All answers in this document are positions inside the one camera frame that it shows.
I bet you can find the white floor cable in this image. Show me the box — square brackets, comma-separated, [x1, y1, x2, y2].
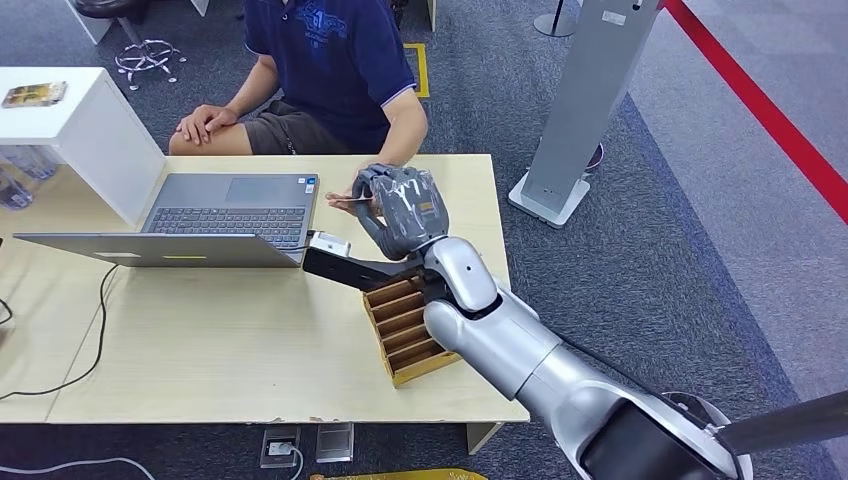
[0, 456, 157, 480]

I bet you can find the person's right hand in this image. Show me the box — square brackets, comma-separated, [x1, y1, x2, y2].
[176, 103, 240, 146]

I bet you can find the white desk shelf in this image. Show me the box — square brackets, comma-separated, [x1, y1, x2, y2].
[0, 66, 168, 228]

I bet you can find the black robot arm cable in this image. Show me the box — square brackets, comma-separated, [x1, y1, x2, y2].
[555, 333, 707, 429]

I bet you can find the stool with chrome base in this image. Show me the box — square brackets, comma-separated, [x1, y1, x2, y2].
[72, 0, 188, 92]

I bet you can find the dark metal bar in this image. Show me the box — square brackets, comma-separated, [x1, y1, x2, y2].
[715, 389, 848, 457]

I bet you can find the clear plastic bottle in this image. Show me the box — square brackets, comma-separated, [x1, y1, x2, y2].
[11, 145, 62, 181]
[0, 165, 36, 212]

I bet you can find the wooden slotted card holder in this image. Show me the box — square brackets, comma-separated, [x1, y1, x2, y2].
[362, 274, 463, 389]

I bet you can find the person's left hand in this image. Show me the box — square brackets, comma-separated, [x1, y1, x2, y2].
[324, 188, 382, 217]

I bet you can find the person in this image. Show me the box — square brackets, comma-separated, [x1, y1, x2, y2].
[168, 0, 430, 217]

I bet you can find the grey metal stand pillar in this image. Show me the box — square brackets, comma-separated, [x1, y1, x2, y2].
[508, 0, 664, 230]

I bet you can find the printed card on shelf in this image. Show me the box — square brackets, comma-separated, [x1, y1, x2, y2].
[1, 82, 69, 109]

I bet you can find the grey open laptop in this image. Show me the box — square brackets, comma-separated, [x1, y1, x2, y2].
[13, 173, 321, 270]

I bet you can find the round grey stand base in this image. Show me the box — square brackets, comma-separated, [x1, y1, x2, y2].
[532, 0, 582, 38]

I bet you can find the floor socket box with plug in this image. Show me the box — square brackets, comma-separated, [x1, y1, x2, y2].
[259, 425, 305, 480]

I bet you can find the grey floor socket plate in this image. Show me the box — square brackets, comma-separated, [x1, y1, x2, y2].
[315, 423, 355, 464]

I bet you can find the black laptop power cable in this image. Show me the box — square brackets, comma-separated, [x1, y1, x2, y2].
[0, 229, 327, 403]

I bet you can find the yellow object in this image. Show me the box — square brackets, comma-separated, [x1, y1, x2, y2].
[309, 468, 488, 480]

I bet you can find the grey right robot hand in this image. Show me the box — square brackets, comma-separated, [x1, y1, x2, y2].
[351, 163, 450, 262]

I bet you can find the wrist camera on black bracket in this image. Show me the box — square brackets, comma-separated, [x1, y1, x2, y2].
[301, 231, 427, 293]

